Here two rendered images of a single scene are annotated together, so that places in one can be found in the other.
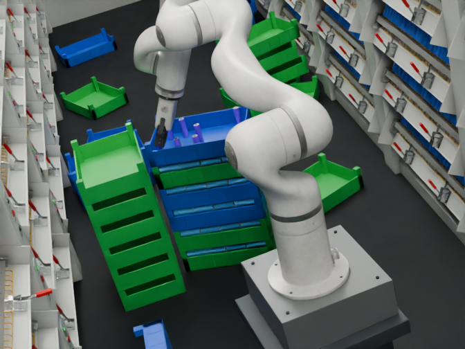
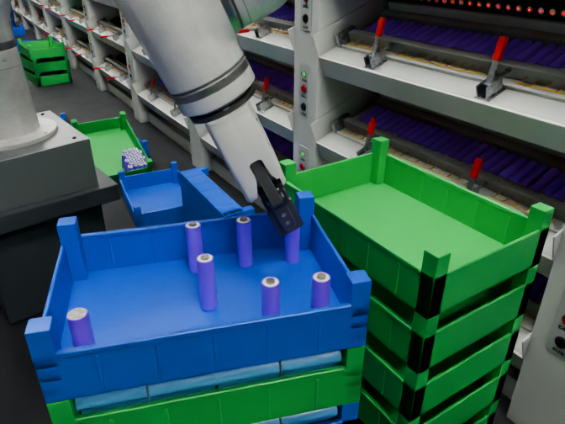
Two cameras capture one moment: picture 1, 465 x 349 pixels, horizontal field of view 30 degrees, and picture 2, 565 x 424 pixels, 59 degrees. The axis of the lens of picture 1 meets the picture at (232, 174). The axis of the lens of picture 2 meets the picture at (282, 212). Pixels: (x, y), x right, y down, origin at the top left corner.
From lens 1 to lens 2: 295 cm
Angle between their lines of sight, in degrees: 117
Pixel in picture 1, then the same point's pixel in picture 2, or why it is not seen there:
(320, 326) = not seen: hidden behind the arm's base
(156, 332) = (223, 204)
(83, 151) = (529, 247)
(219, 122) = (163, 366)
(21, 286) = (278, 40)
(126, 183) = (312, 183)
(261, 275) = (65, 131)
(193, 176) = not seen: hidden behind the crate
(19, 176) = (460, 87)
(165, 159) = (271, 235)
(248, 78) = not seen: outside the picture
